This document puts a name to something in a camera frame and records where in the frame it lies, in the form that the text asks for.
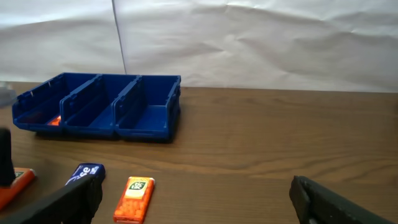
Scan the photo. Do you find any blue candy pack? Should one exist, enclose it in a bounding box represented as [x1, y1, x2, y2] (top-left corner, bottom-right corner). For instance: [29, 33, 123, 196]
[64, 162, 106, 187]

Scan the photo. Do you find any orange candy box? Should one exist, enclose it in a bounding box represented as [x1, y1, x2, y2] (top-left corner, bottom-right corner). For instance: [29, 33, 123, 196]
[113, 176, 155, 224]
[46, 114, 62, 127]
[0, 167, 37, 212]

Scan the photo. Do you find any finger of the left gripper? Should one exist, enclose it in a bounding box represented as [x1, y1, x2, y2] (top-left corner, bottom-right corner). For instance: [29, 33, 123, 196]
[0, 126, 16, 187]

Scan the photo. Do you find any blue tray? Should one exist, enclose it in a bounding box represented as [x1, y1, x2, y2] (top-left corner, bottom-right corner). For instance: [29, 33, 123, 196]
[11, 72, 182, 142]

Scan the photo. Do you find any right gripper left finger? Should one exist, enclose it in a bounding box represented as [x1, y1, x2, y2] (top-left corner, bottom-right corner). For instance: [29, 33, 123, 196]
[0, 175, 104, 224]

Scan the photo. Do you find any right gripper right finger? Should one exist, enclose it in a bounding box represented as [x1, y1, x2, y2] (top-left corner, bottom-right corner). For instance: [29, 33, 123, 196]
[289, 175, 398, 224]

